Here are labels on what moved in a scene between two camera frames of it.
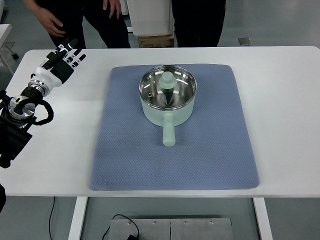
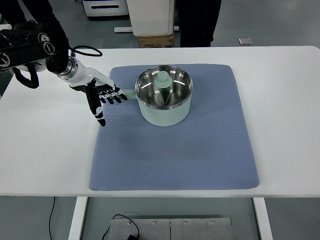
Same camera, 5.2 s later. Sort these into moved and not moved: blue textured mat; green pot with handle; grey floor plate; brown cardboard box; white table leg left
Moved: green pot with handle
Not moved: white table leg left; grey floor plate; brown cardboard box; blue textured mat
